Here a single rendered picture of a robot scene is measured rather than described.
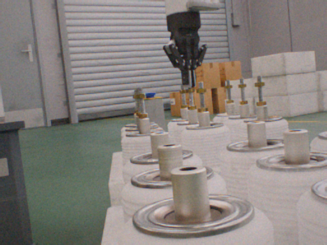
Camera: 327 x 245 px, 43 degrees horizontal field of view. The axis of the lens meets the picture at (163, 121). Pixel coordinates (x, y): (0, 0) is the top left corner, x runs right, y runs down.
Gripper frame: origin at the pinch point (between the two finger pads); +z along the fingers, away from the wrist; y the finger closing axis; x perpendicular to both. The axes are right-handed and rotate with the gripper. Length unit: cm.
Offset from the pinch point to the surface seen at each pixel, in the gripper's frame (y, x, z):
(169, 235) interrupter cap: 55, 44, 10
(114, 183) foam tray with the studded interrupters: 26.6, 3.1, 17.2
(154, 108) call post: -11.5, -23.6, 7.0
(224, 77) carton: -343, -233, -5
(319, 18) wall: -582, -212, -85
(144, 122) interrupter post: 17.2, 2.4, 7.7
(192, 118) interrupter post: 0.9, 0.8, 8.8
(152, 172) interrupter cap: 44, 31, 9
